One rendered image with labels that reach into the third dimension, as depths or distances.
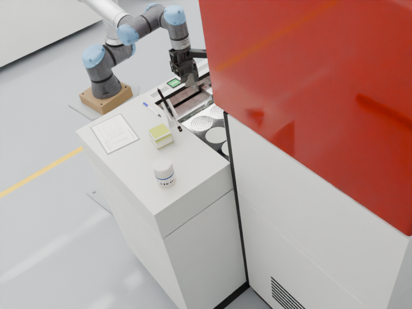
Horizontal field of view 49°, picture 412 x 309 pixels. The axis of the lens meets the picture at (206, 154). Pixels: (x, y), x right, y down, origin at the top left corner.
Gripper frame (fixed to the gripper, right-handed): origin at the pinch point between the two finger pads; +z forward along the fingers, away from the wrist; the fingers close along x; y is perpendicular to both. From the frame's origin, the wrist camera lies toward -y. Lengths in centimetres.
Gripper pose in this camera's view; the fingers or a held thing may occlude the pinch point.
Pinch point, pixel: (194, 84)
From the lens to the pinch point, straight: 190.0
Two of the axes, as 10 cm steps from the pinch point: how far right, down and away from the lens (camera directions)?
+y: -8.1, 4.9, -3.2
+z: 1.5, 7.0, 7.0
